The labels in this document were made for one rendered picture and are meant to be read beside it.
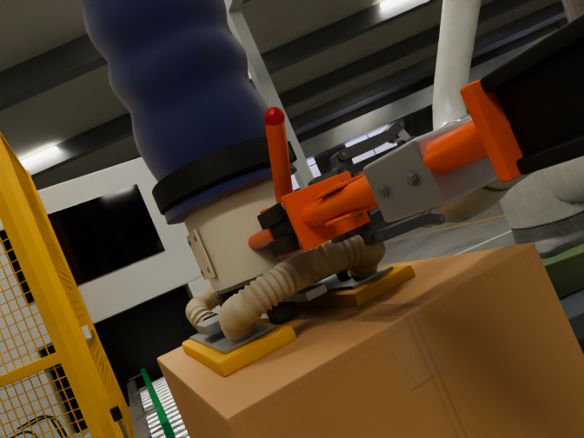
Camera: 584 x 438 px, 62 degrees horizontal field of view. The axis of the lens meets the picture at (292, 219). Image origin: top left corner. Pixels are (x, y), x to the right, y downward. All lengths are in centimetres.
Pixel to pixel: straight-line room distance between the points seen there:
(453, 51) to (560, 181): 38
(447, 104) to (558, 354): 43
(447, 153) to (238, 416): 28
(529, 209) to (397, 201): 79
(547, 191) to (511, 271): 52
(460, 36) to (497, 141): 63
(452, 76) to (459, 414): 54
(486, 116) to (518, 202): 87
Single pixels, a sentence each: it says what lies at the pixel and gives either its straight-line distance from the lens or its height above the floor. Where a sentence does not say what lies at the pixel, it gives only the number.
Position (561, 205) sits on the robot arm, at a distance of 112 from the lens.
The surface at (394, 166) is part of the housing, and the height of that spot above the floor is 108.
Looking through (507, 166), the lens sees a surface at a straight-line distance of 25.
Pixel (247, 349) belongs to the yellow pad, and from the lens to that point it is 59.
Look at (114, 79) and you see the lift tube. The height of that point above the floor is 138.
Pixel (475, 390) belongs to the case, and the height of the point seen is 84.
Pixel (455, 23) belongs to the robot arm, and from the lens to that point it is 88.
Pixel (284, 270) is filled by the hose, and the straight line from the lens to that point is 58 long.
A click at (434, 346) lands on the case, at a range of 53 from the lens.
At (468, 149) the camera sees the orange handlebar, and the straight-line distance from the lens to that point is 28.
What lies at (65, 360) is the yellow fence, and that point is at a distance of 187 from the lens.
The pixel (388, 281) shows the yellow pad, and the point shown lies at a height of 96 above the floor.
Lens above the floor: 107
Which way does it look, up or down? 1 degrees up
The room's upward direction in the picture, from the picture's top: 23 degrees counter-clockwise
